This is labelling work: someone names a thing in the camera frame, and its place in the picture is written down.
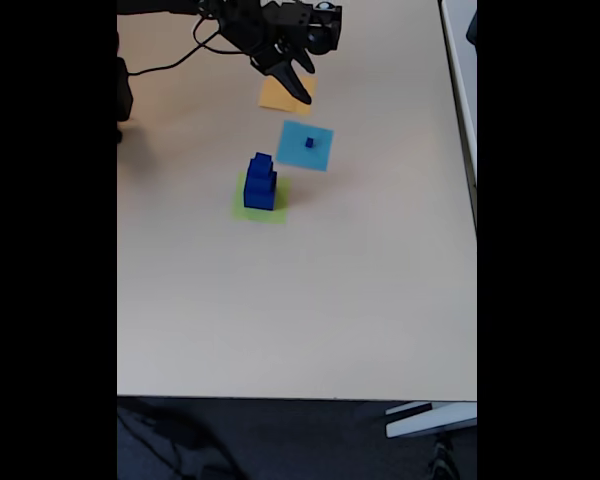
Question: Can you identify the medium blue cube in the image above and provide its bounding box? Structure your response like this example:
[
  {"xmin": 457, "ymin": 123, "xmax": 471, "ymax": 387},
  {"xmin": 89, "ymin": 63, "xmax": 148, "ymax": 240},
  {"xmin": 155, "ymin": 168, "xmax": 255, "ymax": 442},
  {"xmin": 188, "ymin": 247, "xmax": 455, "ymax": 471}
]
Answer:
[{"xmin": 247, "ymin": 158, "xmax": 278, "ymax": 194}]

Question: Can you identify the black camera cable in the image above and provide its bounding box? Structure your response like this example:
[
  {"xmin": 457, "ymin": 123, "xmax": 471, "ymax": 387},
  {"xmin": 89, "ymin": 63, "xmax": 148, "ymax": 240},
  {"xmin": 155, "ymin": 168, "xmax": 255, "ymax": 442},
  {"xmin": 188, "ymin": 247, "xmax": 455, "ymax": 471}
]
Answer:
[{"xmin": 127, "ymin": 14, "xmax": 246, "ymax": 77}]

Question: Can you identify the orange paper square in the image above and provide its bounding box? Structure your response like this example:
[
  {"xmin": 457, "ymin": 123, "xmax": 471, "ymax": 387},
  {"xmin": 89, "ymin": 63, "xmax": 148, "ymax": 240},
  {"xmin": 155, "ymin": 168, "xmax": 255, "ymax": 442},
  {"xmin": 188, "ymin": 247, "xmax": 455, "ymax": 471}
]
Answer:
[{"xmin": 257, "ymin": 74, "xmax": 318, "ymax": 116}]

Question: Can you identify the large blue cube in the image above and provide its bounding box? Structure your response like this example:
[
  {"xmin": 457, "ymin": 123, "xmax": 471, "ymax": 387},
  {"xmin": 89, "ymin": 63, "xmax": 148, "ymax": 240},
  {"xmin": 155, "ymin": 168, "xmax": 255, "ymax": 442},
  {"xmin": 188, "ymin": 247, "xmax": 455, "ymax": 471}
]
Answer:
[{"xmin": 243, "ymin": 172, "xmax": 278, "ymax": 212}]

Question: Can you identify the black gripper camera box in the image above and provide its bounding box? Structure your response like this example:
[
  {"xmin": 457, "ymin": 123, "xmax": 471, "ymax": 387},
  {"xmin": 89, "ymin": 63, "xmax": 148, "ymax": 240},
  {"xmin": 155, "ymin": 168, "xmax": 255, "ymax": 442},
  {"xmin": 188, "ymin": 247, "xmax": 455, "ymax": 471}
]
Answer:
[{"xmin": 264, "ymin": 0, "xmax": 344, "ymax": 56}]

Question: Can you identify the white table foot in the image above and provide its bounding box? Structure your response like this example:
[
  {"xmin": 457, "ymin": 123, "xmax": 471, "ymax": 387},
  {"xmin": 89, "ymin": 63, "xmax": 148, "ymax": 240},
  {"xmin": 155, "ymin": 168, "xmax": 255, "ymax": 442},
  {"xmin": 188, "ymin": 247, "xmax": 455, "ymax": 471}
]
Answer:
[{"xmin": 384, "ymin": 401, "xmax": 478, "ymax": 440}]

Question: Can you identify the light blue paper square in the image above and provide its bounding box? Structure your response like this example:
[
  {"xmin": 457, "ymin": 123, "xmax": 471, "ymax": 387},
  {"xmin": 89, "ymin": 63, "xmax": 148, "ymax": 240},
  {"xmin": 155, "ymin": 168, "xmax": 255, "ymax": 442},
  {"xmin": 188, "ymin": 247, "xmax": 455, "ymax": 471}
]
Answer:
[{"xmin": 274, "ymin": 119, "xmax": 335, "ymax": 173}]

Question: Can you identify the green paper square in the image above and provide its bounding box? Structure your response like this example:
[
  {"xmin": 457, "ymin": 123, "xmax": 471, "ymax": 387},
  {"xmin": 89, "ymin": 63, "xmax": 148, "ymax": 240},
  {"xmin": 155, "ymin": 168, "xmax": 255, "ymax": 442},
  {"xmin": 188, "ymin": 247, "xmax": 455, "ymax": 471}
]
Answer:
[{"xmin": 231, "ymin": 172, "xmax": 292, "ymax": 225}]

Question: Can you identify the white neighbouring table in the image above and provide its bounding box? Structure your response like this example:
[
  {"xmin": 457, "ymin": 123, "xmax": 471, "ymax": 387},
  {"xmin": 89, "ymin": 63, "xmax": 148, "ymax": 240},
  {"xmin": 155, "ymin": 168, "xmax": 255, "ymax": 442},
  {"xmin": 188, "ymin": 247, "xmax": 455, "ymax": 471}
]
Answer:
[{"xmin": 438, "ymin": 0, "xmax": 478, "ymax": 231}]

